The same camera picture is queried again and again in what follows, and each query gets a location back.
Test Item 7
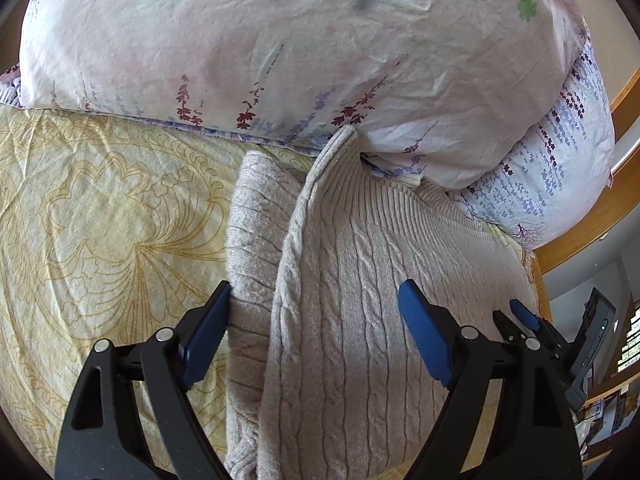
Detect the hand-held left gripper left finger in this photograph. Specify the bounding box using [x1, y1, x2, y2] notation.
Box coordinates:
[54, 280, 233, 480]

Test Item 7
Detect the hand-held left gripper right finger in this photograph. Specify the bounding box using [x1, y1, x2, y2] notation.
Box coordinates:
[397, 279, 583, 480]

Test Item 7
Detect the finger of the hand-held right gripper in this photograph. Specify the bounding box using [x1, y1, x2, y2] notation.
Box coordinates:
[492, 309, 544, 350]
[509, 298, 562, 342]

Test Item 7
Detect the beige cable-knit sweater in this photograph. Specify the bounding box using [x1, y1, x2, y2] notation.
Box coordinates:
[225, 125, 544, 480]

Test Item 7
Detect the wooden shelf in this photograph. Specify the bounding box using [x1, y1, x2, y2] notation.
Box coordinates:
[572, 370, 640, 471]

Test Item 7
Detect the wooden headboard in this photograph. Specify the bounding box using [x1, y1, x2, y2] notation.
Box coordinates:
[535, 62, 640, 276]

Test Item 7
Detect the yellow patterned bed sheet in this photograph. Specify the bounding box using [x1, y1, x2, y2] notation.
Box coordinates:
[0, 102, 553, 480]

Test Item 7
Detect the white pillow with blue flowers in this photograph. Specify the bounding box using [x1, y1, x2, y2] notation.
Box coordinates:
[452, 42, 617, 250]

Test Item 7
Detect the white pillow with purple flowers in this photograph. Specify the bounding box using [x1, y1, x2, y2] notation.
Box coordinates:
[0, 0, 593, 192]

